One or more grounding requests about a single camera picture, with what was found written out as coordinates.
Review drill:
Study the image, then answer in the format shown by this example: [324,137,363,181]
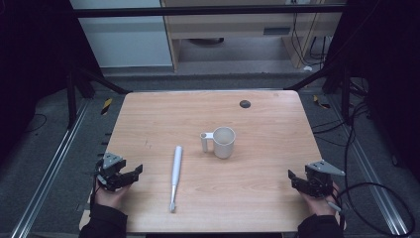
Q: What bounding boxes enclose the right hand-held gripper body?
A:
[304,160,347,199]

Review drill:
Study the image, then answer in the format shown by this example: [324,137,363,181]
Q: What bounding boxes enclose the white electric toothbrush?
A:
[168,145,184,214]

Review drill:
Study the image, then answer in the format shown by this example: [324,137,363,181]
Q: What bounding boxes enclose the aluminium floor rail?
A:
[9,98,91,238]
[326,95,412,236]

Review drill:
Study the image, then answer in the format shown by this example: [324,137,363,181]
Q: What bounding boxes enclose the person's right hand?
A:
[298,182,342,218]

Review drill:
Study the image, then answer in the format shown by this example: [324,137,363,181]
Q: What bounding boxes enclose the light wooden desk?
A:
[160,0,349,72]

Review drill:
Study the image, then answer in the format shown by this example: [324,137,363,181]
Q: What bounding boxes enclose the black hanging desk cables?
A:
[289,0,335,68]

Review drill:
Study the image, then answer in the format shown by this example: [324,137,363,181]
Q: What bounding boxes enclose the black floor cables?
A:
[310,77,374,150]

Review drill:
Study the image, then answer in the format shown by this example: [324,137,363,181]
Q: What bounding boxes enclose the thin black floor cable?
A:
[23,113,49,135]

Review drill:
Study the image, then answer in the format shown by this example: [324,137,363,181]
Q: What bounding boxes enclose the white cup with handle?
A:
[199,126,237,160]

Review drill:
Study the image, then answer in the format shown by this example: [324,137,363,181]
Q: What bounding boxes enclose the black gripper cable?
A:
[326,181,416,238]

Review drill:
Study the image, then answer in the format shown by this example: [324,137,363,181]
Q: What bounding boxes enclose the yellow black striped tape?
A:
[100,97,114,116]
[312,94,332,110]

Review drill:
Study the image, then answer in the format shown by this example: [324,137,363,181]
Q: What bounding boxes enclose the black metal stand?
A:
[64,67,132,131]
[284,62,355,127]

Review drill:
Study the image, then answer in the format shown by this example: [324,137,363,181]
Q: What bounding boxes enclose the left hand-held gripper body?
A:
[94,151,128,192]

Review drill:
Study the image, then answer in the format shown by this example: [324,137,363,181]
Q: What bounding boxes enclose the black horizontal frame bar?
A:
[72,3,348,19]

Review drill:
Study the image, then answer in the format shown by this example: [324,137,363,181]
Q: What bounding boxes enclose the white cabinet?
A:
[68,0,174,69]

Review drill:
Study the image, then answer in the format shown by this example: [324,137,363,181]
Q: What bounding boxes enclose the person's left hand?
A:
[93,182,133,211]

